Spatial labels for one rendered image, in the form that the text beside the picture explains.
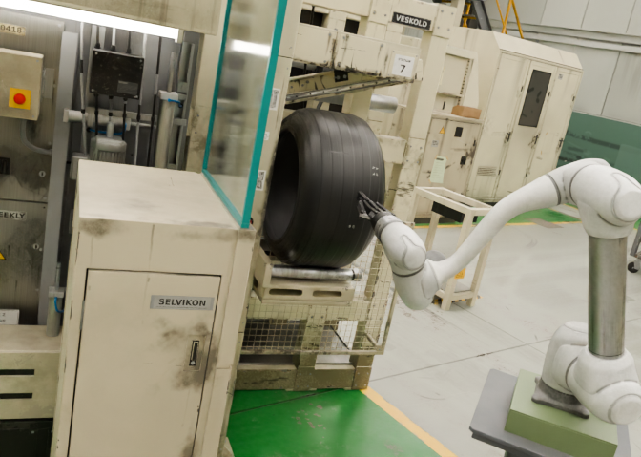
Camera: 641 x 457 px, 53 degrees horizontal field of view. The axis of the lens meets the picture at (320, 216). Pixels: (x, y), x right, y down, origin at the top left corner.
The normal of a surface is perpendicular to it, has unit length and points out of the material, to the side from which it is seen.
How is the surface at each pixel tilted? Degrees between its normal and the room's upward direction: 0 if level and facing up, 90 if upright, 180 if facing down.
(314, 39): 90
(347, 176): 66
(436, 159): 90
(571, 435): 90
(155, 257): 90
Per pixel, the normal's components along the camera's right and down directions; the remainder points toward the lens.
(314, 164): -0.33, -0.21
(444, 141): 0.59, 0.32
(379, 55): 0.33, 0.30
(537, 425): -0.38, 0.17
